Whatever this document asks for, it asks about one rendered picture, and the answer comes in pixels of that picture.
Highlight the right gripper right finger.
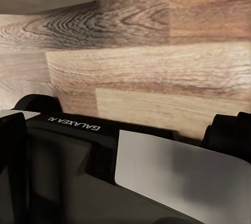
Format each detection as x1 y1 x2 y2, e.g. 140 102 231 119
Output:
234 112 251 154

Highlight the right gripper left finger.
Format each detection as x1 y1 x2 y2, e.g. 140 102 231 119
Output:
0 112 27 175

